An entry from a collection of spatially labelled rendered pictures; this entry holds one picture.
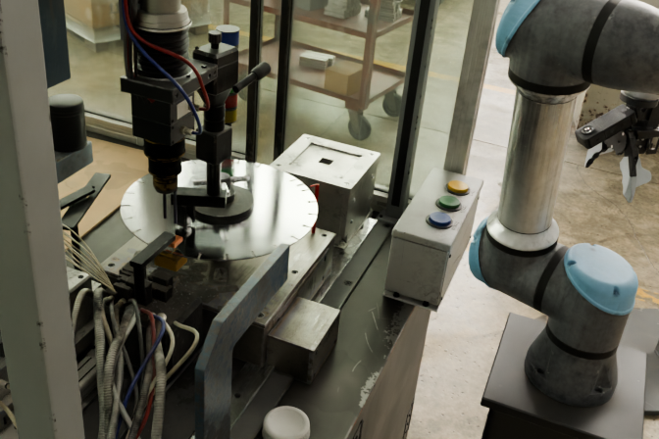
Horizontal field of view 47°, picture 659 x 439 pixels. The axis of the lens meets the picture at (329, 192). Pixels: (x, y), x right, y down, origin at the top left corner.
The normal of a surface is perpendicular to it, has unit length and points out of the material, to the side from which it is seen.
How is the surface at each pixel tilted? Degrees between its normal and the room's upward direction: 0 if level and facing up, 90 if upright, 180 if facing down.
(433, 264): 90
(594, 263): 8
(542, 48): 101
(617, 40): 69
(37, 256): 90
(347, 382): 0
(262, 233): 0
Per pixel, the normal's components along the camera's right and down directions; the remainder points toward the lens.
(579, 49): -0.65, 0.37
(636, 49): -0.09, 0.28
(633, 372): 0.08, -0.87
